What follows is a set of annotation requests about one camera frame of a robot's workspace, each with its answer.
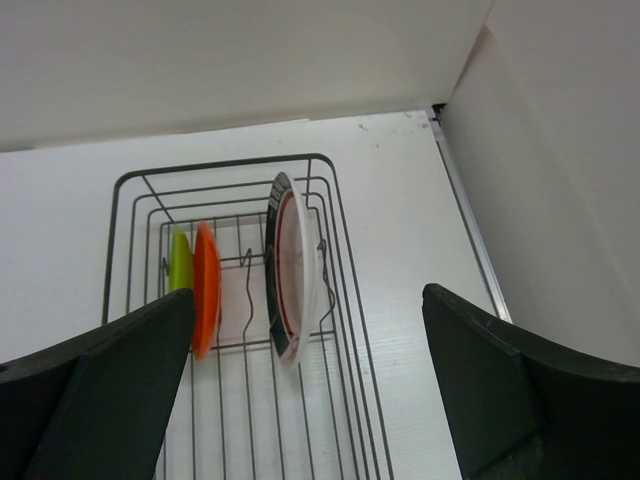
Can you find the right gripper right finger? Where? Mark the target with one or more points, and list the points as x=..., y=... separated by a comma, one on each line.
x=519, y=406

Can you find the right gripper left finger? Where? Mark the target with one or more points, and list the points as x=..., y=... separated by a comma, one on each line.
x=97, y=406

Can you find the orange plate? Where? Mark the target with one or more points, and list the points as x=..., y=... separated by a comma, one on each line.
x=206, y=290

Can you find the white plate green rim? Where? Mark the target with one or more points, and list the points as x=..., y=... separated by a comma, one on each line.
x=291, y=271

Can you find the grey wire dish rack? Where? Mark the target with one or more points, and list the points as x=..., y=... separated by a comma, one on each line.
x=240, y=412

